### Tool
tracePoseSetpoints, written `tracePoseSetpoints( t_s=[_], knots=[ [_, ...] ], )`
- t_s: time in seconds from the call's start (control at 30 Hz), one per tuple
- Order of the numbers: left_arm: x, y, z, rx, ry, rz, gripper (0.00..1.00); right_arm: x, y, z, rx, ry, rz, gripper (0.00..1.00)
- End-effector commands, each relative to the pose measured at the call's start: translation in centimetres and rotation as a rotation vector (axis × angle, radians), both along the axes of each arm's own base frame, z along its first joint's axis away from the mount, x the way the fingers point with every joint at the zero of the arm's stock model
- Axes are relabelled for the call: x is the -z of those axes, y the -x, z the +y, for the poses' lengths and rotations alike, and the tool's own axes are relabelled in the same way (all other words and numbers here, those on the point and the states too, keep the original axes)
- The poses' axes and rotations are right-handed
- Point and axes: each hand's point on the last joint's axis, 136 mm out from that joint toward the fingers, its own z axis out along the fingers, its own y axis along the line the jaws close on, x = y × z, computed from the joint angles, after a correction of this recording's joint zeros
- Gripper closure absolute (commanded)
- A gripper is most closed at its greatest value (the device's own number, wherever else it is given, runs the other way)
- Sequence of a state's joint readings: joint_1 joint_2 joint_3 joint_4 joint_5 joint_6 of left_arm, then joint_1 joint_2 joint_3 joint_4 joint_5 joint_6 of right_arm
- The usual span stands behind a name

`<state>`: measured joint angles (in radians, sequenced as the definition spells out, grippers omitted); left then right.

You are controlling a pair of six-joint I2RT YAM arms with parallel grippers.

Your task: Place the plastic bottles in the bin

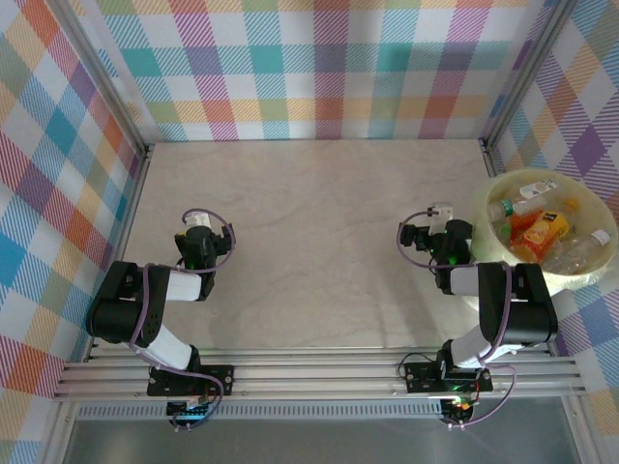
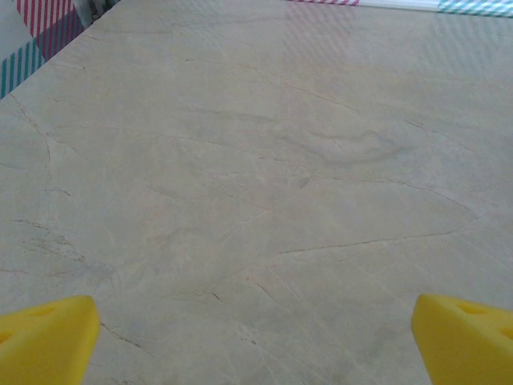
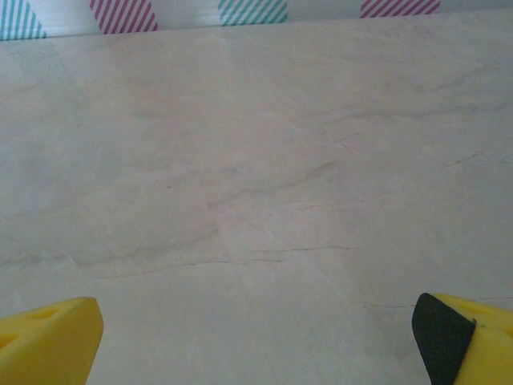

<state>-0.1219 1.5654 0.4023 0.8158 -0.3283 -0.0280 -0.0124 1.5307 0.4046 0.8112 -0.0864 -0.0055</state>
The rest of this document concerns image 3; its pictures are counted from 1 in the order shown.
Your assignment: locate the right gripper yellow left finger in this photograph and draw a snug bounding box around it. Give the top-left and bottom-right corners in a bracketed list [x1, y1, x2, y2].
[0, 296, 104, 385]

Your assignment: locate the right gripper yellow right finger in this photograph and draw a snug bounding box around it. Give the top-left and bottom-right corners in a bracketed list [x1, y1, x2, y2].
[411, 292, 513, 385]

